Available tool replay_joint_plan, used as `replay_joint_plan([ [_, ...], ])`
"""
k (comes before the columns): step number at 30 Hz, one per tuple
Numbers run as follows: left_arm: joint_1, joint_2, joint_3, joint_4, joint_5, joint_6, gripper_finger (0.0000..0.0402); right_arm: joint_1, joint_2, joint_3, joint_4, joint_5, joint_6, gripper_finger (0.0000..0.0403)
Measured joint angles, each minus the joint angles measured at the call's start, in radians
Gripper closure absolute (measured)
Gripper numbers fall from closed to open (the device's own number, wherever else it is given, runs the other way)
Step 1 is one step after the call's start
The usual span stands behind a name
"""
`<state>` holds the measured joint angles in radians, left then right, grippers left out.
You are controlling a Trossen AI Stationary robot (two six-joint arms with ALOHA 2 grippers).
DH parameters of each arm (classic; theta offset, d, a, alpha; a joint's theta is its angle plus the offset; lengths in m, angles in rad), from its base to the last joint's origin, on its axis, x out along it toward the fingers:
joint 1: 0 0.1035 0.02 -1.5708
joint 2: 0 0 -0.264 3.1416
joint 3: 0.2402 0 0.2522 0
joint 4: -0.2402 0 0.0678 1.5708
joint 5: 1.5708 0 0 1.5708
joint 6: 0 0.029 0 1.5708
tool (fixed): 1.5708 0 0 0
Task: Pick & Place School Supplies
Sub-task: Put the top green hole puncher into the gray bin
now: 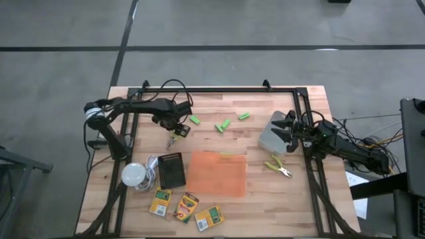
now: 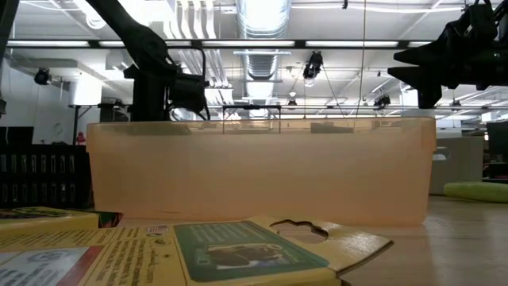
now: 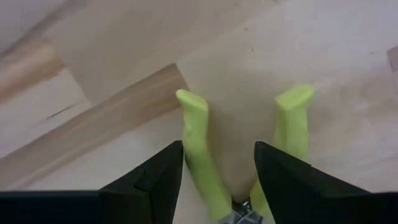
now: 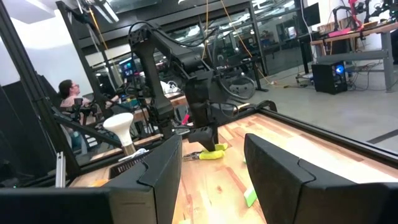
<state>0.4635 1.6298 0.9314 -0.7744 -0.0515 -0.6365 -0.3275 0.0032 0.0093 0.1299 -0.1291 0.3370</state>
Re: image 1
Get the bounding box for white round lamp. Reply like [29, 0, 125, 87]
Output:
[121, 162, 147, 187]

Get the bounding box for grey metal stand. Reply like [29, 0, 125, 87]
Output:
[0, 145, 54, 239]

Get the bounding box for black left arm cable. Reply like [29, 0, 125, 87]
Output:
[127, 78, 195, 107]

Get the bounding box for orange mesh zipper pouch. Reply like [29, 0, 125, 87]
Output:
[186, 151, 247, 199]

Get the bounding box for green-handled pliers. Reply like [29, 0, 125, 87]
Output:
[264, 154, 293, 179]

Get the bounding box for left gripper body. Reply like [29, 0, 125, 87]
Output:
[151, 112, 193, 139]

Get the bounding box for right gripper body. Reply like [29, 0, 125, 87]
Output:
[286, 110, 312, 154]

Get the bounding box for black aluminium table frame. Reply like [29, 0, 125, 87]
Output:
[75, 86, 361, 238]

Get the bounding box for grey plastic tray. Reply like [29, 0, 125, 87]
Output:
[258, 110, 299, 155]

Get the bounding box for thin grey floor cable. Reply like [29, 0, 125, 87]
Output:
[333, 114, 402, 122]

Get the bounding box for black support beam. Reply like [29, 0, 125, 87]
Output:
[349, 172, 408, 200]

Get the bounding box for black slotted plastic basket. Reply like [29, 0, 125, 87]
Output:
[157, 152, 187, 191]

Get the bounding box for black floor cable bundle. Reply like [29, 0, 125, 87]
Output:
[331, 118, 404, 175]

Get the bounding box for white paper sheet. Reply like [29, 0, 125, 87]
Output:
[345, 171, 369, 220]

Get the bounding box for yellow crayon box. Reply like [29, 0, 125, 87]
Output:
[173, 192, 200, 224]
[194, 205, 226, 232]
[149, 187, 173, 218]

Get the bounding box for dark grey equipment cabinet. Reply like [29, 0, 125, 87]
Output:
[393, 98, 425, 239]

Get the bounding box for yellow floor cable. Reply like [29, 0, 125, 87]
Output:
[357, 132, 404, 176]

